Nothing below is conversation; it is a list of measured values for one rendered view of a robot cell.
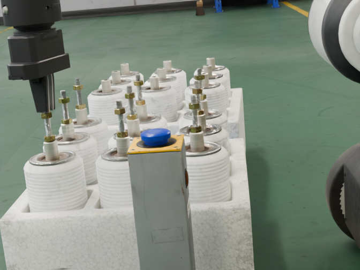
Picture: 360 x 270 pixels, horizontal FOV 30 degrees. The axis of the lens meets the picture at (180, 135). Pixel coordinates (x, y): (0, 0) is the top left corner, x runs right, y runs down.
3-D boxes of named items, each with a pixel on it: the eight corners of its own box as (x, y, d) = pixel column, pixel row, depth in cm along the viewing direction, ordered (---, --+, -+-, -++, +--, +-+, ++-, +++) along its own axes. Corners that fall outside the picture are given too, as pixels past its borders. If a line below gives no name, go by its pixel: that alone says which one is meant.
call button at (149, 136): (172, 141, 91) (171, 126, 91) (170, 149, 87) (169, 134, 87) (143, 143, 91) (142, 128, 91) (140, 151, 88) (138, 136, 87)
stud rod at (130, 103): (129, 128, 119) (125, 86, 117) (133, 126, 120) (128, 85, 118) (133, 128, 118) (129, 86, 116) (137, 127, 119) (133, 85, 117)
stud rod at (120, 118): (122, 147, 107) (117, 100, 105) (119, 146, 108) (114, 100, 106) (127, 145, 108) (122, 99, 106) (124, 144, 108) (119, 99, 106)
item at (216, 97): (230, 152, 167) (225, 81, 163) (229, 164, 158) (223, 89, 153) (192, 154, 168) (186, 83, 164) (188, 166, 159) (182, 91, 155)
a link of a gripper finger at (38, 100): (36, 111, 107) (30, 73, 106) (53, 111, 106) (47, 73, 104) (30, 113, 106) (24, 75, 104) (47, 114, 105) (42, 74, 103)
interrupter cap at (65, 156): (72, 151, 114) (72, 147, 113) (79, 163, 107) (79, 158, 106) (27, 158, 112) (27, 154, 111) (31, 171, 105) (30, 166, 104)
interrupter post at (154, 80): (160, 89, 161) (159, 75, 160) (159, 91, 159) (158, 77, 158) (151, 89, 161) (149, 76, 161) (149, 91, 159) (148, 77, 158)
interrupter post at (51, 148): (59, 157, 111) (57, 138, 110) (61, 161, 108) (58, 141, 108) (44, 159, 110) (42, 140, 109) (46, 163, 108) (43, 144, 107)
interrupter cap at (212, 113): (209, 110, 135) (209, 106, 135) (229, 116, 128) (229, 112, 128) (176, 117, 131) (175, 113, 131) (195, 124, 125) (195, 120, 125)
